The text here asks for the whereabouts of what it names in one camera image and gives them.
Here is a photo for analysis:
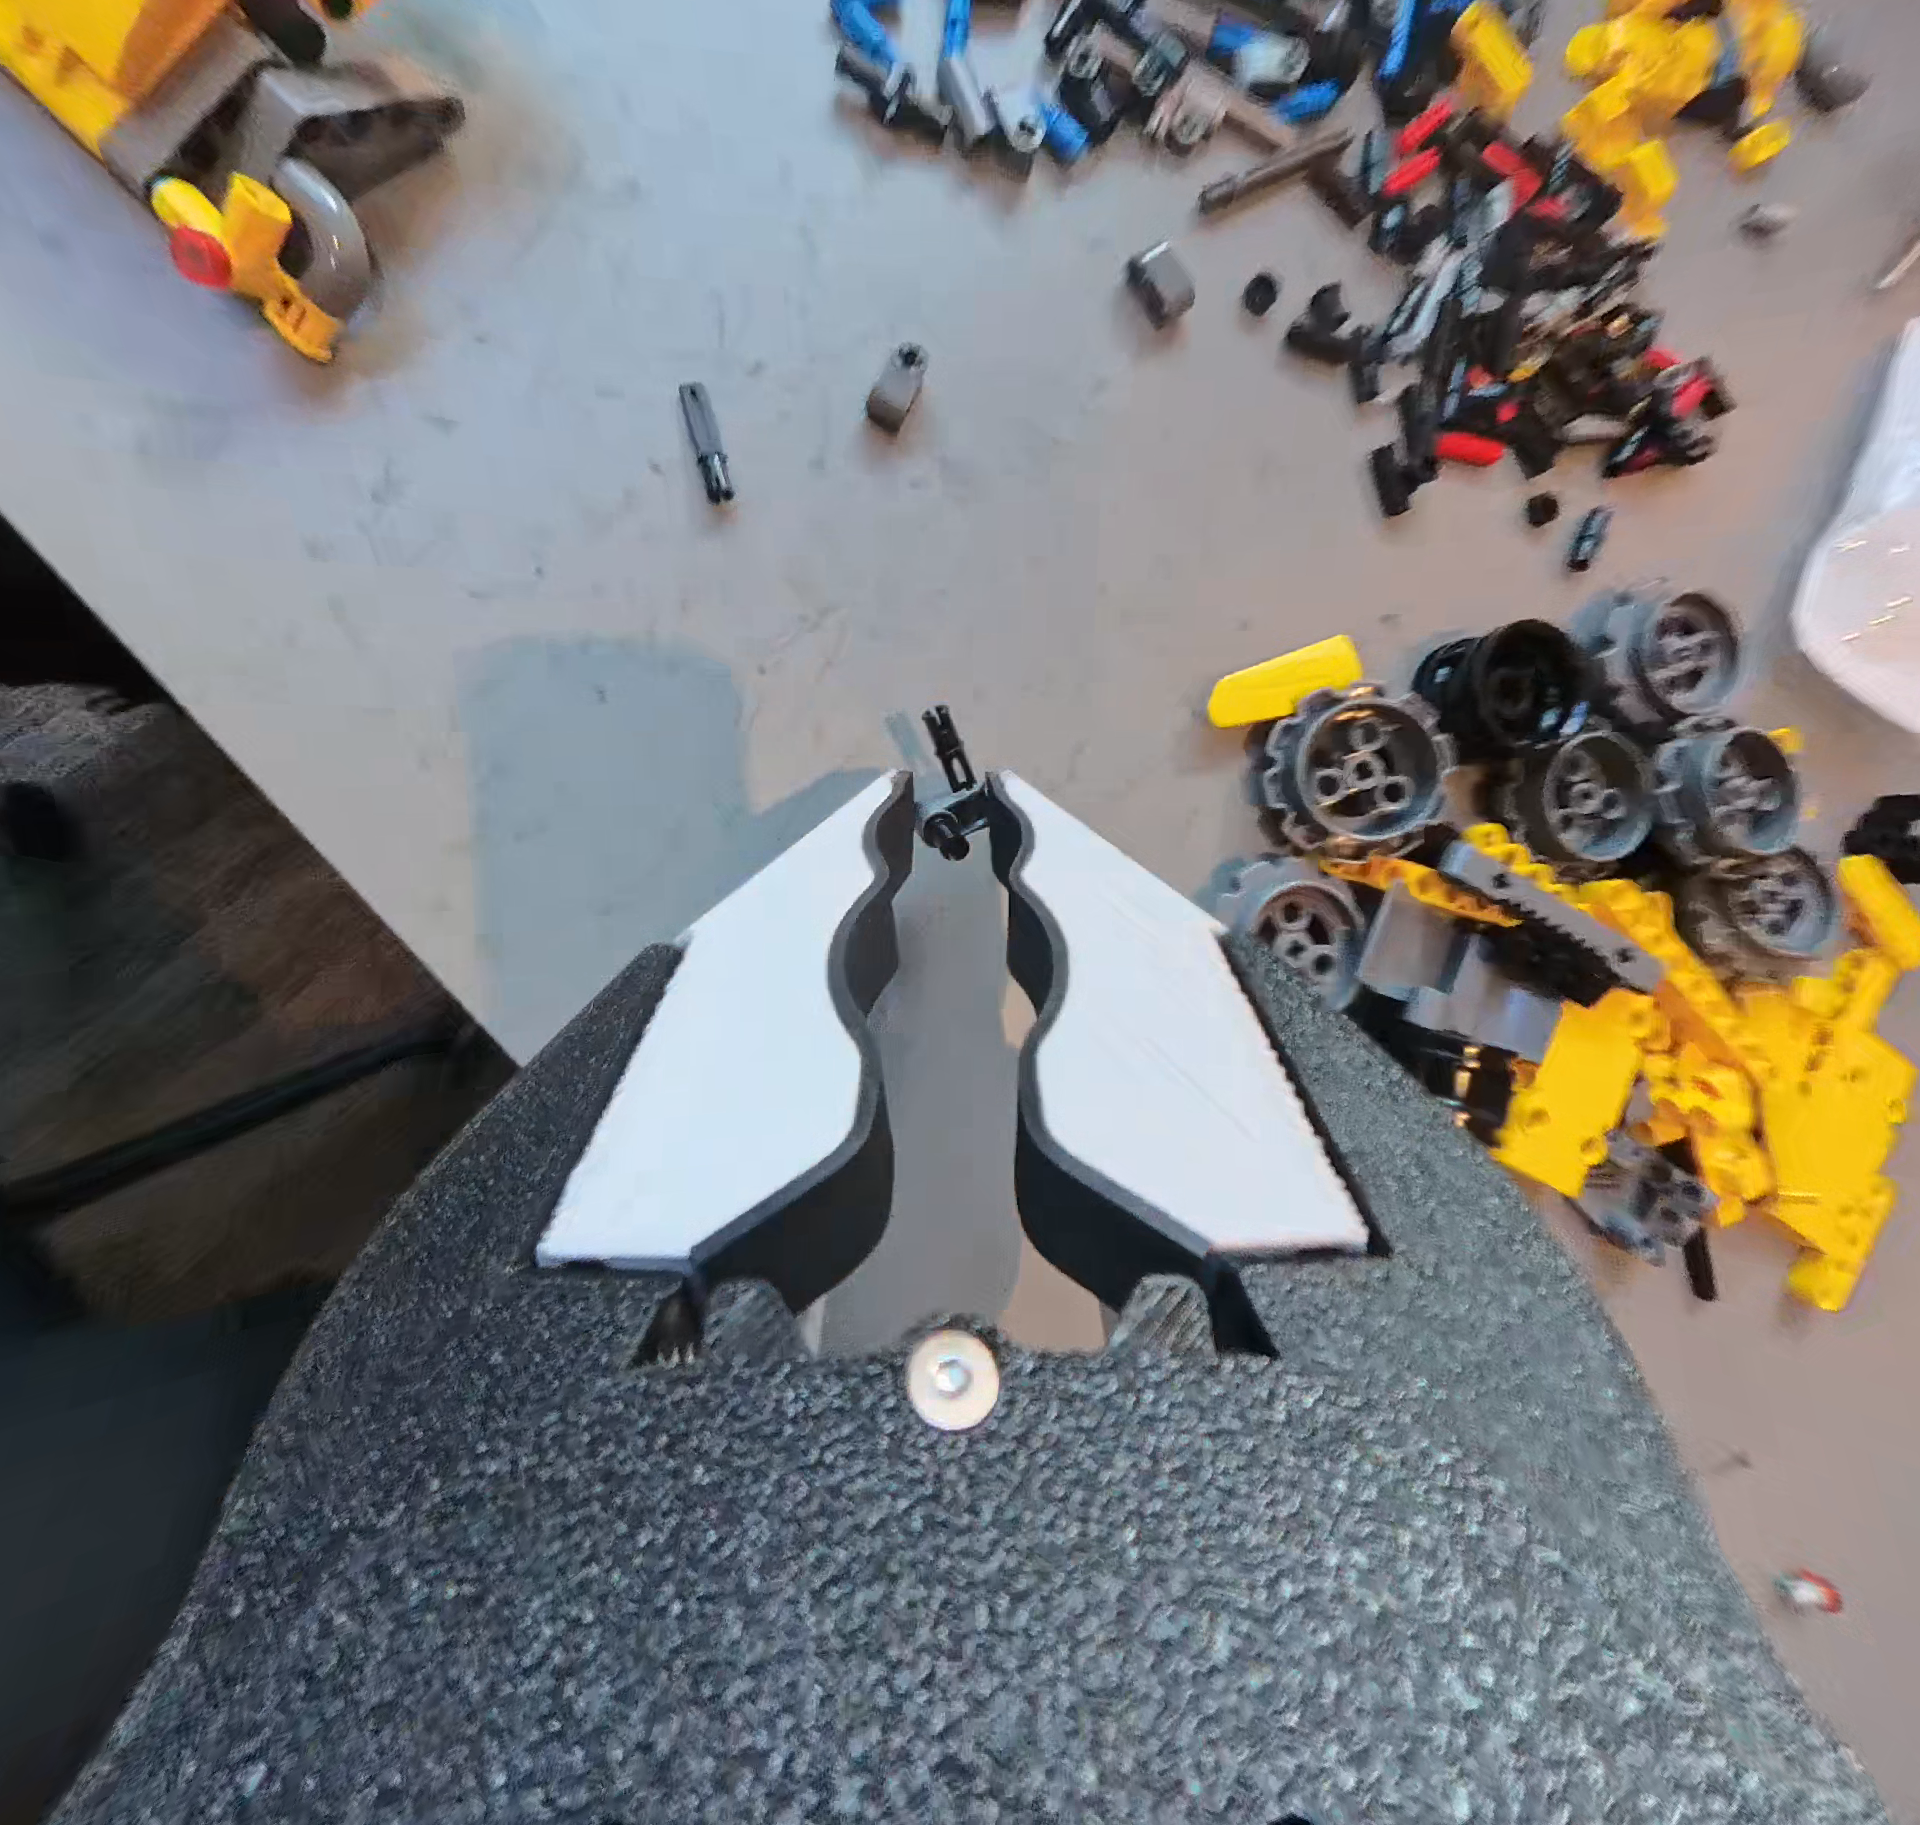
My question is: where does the pile of small loose bricks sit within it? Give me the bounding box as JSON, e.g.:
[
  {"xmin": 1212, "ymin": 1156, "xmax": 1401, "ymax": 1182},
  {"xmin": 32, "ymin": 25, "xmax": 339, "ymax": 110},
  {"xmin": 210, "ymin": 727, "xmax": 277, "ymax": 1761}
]
[{"xmin": 825, "ymin": 0, "xmax": 1877, "ymax": 574}]

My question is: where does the yellow curved panel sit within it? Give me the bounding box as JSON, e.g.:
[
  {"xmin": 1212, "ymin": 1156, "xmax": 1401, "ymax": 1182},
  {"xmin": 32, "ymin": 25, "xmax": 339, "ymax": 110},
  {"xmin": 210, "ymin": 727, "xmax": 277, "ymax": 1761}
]
[{"xmin": 1204, "ymin": 633, "xmax": 1367, "ymax": 733}]

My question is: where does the single black pin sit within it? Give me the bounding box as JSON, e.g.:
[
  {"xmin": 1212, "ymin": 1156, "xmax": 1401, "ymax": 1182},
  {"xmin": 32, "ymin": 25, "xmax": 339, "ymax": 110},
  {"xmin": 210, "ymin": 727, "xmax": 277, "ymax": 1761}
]
[{"xmin": 675, "ymin": 380, "xmax": 737, "ymax": 508}]

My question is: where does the plastic bag with white label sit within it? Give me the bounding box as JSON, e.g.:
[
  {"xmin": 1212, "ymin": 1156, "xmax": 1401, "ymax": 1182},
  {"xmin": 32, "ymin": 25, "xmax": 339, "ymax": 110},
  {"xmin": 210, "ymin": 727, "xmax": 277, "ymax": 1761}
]
[{"xmin": 1792, "ymin": 341, "xmax": 1920, "ymax": 740}]

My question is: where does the grey desk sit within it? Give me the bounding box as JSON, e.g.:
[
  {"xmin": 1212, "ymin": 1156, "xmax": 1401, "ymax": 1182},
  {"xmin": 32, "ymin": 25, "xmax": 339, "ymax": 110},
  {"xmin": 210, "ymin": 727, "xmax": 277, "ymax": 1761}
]
[{"xmin": 0, "ymin": 0, "xmax": 1920, "ymax": 1767}]

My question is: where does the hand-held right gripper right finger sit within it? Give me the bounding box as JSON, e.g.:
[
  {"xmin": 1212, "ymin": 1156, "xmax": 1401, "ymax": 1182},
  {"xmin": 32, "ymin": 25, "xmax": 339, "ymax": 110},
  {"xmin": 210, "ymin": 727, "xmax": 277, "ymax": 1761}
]
[{"xmin": 982, "ymin": 766, "xmax": 1374, "ymax": 1264}]

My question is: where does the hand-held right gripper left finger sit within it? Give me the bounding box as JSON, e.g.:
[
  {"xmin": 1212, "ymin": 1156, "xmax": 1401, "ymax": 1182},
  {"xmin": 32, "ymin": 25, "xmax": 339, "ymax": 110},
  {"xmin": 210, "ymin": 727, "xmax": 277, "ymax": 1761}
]
[{"xmin": 538, "ymin": 766, "xmax": 918, "ymax": 1272}]

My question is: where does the heap of wheels and beams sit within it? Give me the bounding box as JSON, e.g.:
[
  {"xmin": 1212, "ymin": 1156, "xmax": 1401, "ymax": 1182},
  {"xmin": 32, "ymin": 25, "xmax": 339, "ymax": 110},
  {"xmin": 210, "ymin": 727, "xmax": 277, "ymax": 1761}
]
[{"xmin": 1191, "ymin": 588, "xmax": 1920, "ymax": 1317}]

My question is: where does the grey connector with black pins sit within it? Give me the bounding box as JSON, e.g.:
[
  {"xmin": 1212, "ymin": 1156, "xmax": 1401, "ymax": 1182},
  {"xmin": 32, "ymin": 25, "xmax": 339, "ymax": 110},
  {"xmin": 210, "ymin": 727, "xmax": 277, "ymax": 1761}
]
[{"xmin": 906, "ymin": 705, "xmax": 992, "ymax": 861}]

